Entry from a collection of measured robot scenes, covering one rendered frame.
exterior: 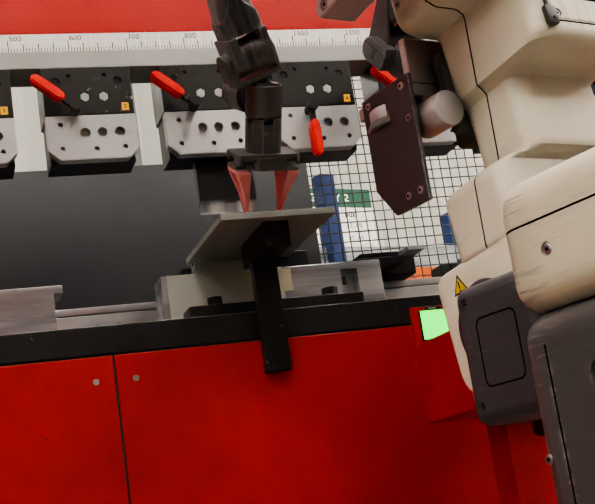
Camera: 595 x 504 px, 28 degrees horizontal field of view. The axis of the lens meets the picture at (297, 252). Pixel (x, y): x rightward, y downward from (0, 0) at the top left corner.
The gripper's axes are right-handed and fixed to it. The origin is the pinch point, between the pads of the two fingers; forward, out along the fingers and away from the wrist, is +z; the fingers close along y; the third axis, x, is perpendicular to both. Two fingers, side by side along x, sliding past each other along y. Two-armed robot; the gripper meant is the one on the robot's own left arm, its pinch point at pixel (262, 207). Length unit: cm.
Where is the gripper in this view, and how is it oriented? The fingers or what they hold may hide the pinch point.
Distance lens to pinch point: 190.9
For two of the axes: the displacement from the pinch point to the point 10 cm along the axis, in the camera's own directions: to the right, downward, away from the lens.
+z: -0.2, 9.7, 2.6
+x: 3.2, 2.5, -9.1
